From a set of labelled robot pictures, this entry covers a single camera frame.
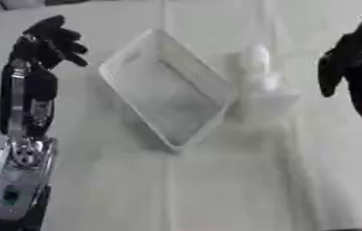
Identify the white open box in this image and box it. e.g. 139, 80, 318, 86
97, 28, 241, 152

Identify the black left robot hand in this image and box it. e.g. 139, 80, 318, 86
0, 14, 91, 140

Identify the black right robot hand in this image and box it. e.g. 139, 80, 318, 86
316, 11, 362, 123

